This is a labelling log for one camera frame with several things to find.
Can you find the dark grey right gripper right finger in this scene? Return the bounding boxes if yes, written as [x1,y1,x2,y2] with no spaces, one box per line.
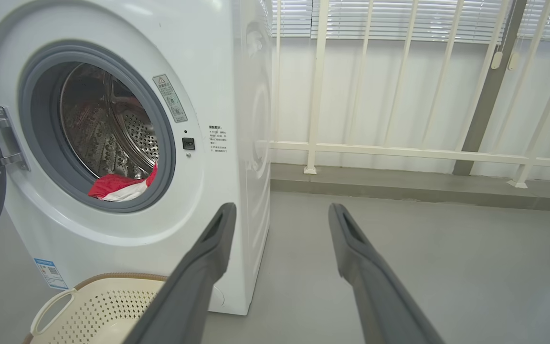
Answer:
[328,203,445,344]

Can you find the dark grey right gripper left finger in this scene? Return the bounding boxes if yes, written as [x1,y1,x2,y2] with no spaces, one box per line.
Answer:
[122,202,238,344]

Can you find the red garment with white trim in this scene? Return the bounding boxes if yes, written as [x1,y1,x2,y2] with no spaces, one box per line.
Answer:
[88,162,159,203]

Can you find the cream perforated laundry basket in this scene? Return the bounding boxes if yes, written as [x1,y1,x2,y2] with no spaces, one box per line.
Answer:
[23,272,169,344]

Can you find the steel washer drum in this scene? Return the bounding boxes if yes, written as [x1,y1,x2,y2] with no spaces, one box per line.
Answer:
[59,62,160,182]

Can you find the grey rubber door gasket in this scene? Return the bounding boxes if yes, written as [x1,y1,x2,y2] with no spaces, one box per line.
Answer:
[19,45,177,214]

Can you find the metal door hinge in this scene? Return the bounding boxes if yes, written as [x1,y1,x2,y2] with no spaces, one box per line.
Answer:
[0,106,31,172]

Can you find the white front-load washing machine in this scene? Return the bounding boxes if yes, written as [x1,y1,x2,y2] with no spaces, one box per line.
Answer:
[0,0,274,316]

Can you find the blue energy label sticker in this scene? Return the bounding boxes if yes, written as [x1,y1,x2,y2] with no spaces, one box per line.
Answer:
[34,258,69,291]

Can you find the printed text notice sticker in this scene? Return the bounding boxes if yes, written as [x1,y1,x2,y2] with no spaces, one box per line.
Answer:
[208,125,229,155]

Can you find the grey warning sticker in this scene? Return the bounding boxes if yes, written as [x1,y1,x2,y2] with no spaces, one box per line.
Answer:
[153,74,189,124]

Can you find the cream metal railing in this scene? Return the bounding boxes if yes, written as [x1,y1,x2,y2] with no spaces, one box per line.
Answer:
[270,0,550,189]

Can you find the white window blinds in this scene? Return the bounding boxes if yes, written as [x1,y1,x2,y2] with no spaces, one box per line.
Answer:
[261,0,550,44]

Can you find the grey window frame post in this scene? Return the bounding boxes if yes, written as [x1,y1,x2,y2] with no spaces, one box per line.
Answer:
[453,0,528,177]

